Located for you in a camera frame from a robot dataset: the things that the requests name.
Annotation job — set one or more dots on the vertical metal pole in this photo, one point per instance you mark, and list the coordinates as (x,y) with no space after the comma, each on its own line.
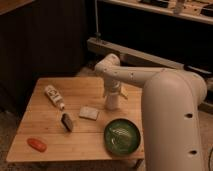
(97,21)

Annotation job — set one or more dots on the white labelled bottle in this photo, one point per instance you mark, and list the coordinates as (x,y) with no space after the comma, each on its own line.
(55,97)

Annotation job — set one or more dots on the white sponge pad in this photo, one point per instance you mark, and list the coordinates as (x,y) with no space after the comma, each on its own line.
(89,113)

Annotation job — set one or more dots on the dark eraser block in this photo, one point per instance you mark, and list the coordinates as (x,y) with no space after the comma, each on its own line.
(67,122)

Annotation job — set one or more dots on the green ceramic bowl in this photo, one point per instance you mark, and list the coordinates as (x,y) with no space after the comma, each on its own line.
(121,137)

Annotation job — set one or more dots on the orange oval object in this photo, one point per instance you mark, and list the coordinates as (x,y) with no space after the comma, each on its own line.
(37,144)

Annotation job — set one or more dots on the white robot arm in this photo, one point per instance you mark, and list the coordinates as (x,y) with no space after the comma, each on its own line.
(169,107)

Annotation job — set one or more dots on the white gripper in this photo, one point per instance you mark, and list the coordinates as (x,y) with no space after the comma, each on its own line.
(113,86)

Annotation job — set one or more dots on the metal rail beam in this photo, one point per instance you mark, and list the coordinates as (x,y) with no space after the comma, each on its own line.
(139,58)

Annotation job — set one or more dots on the wooden table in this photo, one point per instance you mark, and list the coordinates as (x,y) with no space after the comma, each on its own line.
(42,121)

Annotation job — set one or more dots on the background shelf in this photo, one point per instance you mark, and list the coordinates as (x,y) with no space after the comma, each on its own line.
(184,9)

